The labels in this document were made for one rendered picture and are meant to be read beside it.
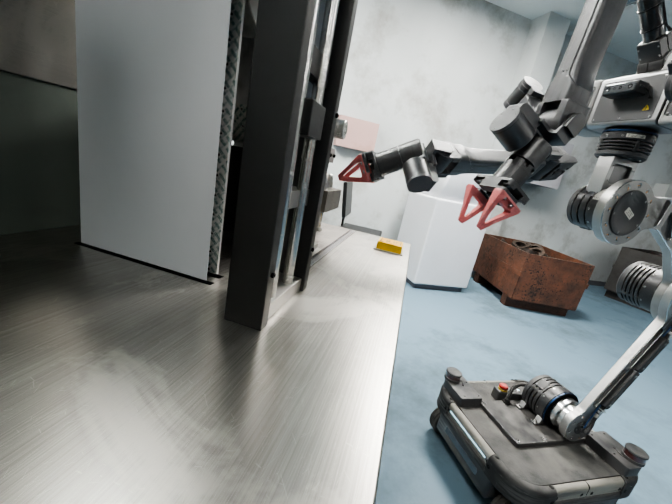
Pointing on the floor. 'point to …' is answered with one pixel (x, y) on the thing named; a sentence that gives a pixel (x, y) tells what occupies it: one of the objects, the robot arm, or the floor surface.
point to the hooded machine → (441, 235)
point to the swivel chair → (350, 211)
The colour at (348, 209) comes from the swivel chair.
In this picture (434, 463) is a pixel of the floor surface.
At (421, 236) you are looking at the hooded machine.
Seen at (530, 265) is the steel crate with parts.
